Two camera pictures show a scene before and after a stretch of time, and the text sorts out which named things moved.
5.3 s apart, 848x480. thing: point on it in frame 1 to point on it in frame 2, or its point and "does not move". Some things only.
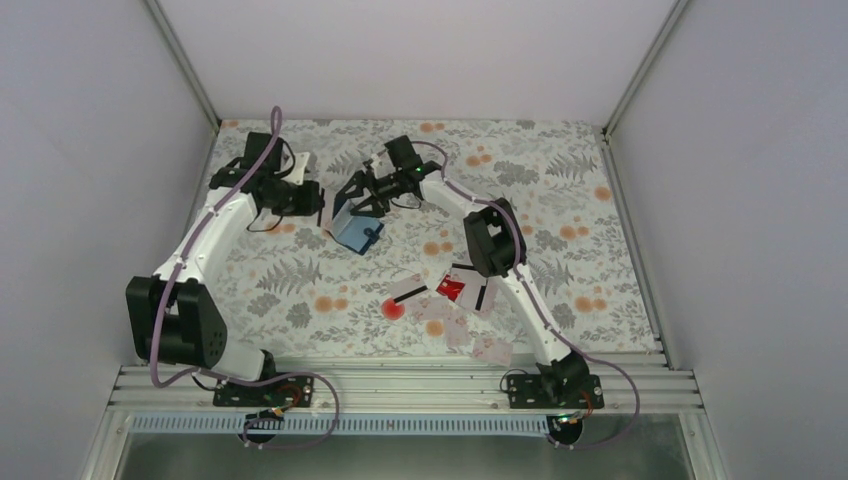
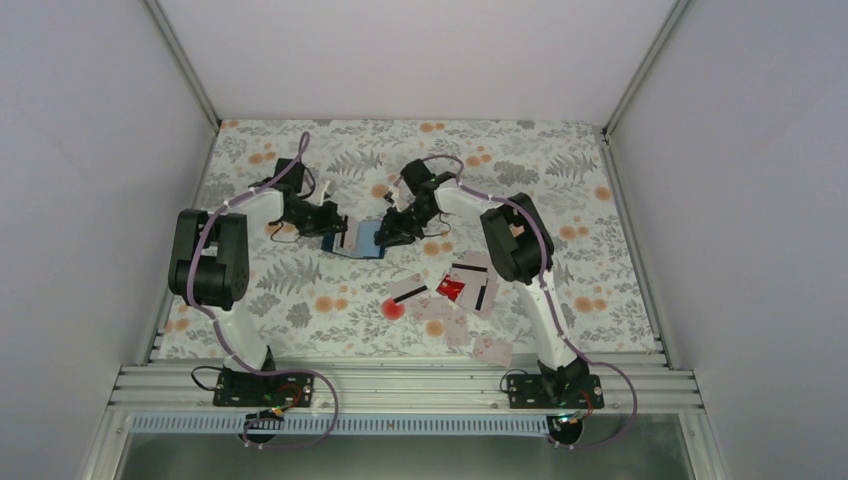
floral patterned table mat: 396,275 does not move
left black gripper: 307,207 to 326,225
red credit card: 450,287 does not move
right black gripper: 361,181 to 398,230
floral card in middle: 456,331 does not move
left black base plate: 285,391 does not move
